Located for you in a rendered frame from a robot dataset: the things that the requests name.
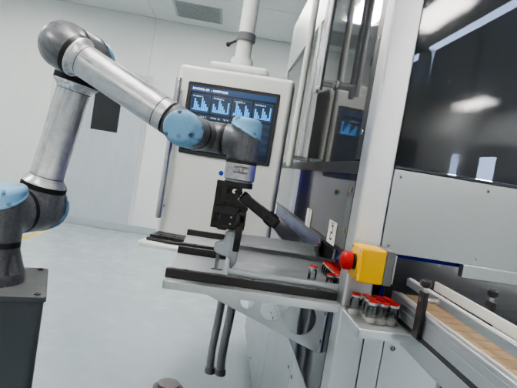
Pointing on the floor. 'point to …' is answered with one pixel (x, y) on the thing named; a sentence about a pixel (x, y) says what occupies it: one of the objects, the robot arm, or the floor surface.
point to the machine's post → (374, 175)
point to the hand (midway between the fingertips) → (233, 263)
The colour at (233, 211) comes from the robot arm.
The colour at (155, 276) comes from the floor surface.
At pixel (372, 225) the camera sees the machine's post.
